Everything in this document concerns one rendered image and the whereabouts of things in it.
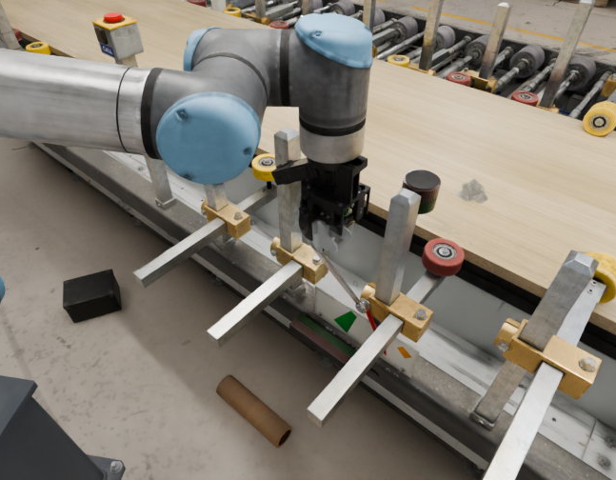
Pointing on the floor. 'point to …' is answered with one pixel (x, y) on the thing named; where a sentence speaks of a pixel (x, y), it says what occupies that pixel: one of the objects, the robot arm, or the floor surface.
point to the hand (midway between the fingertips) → (318, 244)
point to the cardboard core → (254, 410)
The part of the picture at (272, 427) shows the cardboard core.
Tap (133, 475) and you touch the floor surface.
